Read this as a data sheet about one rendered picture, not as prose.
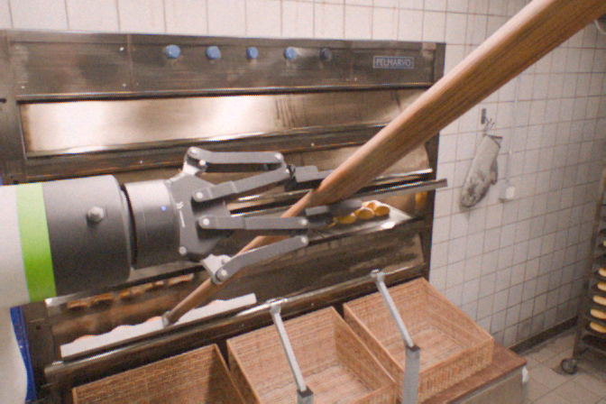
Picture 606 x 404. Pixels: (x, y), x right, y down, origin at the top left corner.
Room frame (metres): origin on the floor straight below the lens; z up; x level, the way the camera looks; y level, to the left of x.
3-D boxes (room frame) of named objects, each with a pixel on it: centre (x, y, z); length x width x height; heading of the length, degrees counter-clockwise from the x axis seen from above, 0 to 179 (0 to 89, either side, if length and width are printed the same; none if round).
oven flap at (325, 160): (1.92, 0.12, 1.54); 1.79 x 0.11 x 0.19; 121
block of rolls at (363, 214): (2.59, -0.15, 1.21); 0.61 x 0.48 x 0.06; 31
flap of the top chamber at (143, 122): (1.92, 0.12, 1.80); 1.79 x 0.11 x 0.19; 121
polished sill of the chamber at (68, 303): (1.94, 0.13, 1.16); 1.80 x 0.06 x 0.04; 121
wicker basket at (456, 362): (2.01, -0.55, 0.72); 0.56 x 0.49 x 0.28; 122
